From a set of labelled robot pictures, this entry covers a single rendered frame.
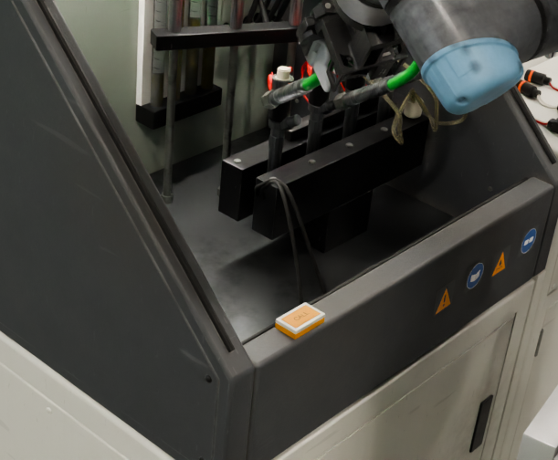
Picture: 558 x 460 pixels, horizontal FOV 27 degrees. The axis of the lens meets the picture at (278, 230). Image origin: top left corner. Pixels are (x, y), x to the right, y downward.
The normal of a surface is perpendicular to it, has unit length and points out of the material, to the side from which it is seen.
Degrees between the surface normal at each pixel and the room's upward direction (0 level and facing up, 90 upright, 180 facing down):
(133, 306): 90
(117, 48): 90
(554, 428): 0
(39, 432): 90
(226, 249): 0
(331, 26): 45
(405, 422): 90
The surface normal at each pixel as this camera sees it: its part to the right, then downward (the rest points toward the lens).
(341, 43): 0.13, -0.23
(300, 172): 0.09, -0.85
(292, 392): 0.74, 0.40
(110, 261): -0.66, 0.33
